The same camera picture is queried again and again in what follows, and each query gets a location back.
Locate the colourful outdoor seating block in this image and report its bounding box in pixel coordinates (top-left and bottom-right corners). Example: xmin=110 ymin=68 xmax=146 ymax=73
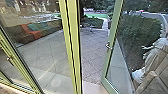
xmin=5 ymin=19 xmax=63 ymax=45

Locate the green framed glass door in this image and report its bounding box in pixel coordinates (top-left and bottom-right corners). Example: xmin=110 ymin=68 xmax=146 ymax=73
xmin=99 ymin=0 xmax=168 ymax=94

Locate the silver door handle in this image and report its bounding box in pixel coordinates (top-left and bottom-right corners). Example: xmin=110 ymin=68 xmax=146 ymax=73
xmin=104 ymin=41 xmax=114 ymax=51

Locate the green outdoor shrub bed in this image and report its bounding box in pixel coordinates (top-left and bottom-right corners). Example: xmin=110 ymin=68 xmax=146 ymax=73
xmin=115 ymin=13 xmax=163 ymax=72

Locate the green framed glass wall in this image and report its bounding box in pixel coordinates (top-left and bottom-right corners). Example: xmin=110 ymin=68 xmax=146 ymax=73
xmin=0 ymin=0 xmax=84 ymax=94

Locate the small outdoor metal table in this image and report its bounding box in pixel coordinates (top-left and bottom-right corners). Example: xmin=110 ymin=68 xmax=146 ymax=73
xmin=87 ymin=25 xmax=96 ymax=34

